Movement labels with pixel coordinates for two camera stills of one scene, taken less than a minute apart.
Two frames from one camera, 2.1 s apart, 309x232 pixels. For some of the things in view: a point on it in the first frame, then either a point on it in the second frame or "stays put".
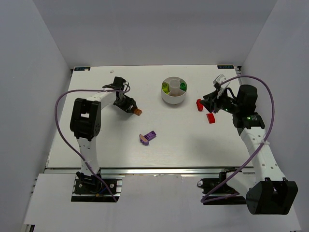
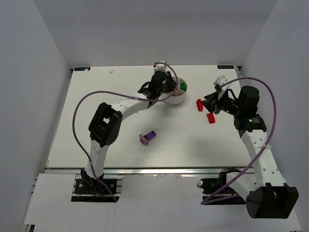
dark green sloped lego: x=183 y=88 stays put
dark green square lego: x=182 y=86 stays put
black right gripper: x=213 y=102 stays put
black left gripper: x=130 y=107 to x=169 y=83
